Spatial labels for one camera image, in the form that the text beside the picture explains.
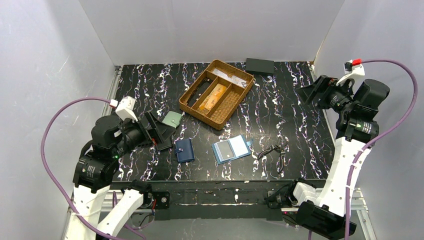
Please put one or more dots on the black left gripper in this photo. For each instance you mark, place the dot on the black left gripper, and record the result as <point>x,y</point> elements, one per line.
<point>151,128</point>

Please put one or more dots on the woven brown divided tray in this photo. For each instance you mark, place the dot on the woven brown divided tray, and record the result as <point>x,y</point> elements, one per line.
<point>227,104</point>

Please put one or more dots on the green card holder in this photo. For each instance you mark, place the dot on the green card holder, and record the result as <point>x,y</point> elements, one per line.
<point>172,119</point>

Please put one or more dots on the aluminium base frame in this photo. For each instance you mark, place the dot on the aluminium base frame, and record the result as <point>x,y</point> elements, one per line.
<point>233,200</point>

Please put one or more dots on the light blue card holder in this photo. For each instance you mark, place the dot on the light blue card holder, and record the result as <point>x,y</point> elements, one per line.
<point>231,149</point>

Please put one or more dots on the black card holder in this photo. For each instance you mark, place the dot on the black card holder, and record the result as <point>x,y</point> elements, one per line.
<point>165,144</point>

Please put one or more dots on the black box at back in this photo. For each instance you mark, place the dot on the black box at back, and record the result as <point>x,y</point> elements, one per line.
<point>259,66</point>

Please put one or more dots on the dark blue card holder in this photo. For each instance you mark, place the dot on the dark blue card holder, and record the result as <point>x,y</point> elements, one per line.
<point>184,151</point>

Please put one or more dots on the black cards in tray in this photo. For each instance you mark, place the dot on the black cards in tray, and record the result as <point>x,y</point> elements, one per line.
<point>198,91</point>

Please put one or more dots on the silver cards in tray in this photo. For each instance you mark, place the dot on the silver cards in tray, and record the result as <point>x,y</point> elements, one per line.
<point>230,78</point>

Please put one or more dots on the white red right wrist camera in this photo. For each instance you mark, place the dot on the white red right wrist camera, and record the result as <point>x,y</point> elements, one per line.
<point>352,69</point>

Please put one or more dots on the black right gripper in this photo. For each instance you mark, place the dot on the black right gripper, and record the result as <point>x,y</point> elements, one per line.
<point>320,91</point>

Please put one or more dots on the orange cards in tray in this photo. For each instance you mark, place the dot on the orange cards in tray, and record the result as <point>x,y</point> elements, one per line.
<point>213,97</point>

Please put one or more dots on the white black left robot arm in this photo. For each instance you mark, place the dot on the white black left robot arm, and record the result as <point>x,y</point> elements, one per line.
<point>113,137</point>

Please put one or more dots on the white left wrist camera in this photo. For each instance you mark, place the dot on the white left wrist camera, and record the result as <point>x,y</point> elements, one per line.
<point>124,108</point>

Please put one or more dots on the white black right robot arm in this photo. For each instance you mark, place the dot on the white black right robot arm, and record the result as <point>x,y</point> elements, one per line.
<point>344,159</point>

